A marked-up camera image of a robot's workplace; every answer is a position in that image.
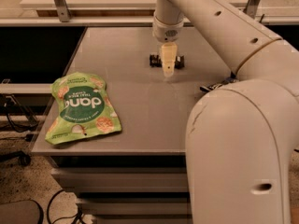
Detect grey drawer cabinet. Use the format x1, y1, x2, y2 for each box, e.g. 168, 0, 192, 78
50, 155, 192, 224

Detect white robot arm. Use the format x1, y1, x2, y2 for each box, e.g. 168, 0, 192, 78
166, 0, 299, 224

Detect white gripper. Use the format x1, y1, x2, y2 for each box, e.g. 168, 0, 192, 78
152, 12, 184, 77

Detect dark grey floor object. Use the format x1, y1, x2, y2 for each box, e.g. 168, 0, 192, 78
0, 200, 44, 224

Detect black rxbar chocolate bar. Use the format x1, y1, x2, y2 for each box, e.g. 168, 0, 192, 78
149, 54, 185, 69

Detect dark blue chip bag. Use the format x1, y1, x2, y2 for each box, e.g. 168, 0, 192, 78
200, 74, 238, 92

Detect green rice chip bag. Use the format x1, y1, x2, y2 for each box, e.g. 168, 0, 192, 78
45, 72, 122, 145

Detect black floor cables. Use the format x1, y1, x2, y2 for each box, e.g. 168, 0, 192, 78
46, 189, 86, 224

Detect black office chair base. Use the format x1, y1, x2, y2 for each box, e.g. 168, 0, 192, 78
0, 93, 40, 167

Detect grey metal railing frame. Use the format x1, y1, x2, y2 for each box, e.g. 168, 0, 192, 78
0, 0, 299, 26

